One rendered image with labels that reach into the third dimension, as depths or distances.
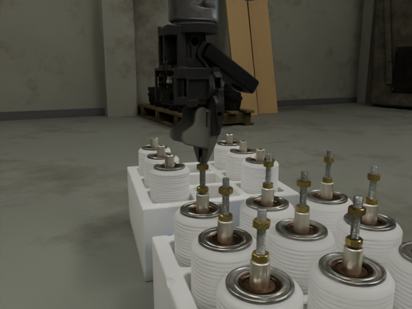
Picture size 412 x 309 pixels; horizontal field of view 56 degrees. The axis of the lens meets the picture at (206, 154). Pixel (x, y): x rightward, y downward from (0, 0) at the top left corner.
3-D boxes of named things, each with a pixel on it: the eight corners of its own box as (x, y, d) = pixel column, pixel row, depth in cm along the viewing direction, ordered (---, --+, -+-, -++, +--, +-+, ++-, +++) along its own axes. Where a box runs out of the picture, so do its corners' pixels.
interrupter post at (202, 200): (203, 208, 67) (203, 190, 66) (212, 212, 65) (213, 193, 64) (192, 211, 65) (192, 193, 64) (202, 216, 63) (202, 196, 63)
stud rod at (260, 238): (256, 275, 42) (259, 209, 40) (254, 271, 43) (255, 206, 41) (265, 274, 42) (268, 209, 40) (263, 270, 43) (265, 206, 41)
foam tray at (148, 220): (241, 208, 136) (242, 158, 132) (297, 259, 100) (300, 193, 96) (129, 220, 126) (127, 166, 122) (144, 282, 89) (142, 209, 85)
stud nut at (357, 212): (364, 211, 45) (365, 205, 45) (366, 217, 43) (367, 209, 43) (346, 210, 45) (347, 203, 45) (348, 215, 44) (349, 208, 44)
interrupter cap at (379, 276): (306, 273, 46) (306, 267, 46) (334, 251, 51) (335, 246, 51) (371, 298, 41) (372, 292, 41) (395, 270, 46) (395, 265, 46)
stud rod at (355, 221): (356, 255, 46) (362, 194, 44) (357, 259, 45) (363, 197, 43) (347, 254, 46) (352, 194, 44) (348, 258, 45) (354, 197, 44)
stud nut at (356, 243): (361, 241, 46) (362, 235, 46) (363, 248, 44) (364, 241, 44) (344, 240, 46) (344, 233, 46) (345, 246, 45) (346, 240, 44)
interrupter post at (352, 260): (336, 271, 46) (339, 246, 45) (345, 264, 48) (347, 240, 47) (357, 279, 44) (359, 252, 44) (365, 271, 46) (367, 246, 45)
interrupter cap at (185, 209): (203, 201, 70) (203, 197, 70) (234, 212, 65) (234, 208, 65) (170, 211, 65) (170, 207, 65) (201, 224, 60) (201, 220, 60)
